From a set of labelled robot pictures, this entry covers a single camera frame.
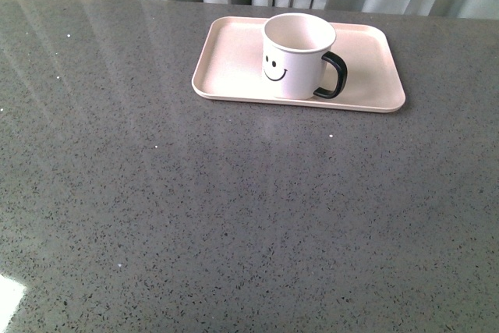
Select beige rectangular tray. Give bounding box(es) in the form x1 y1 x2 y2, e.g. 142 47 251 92
192 16 405 113

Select white smiley mug black handle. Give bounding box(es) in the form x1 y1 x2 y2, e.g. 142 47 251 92
262 12 348 100

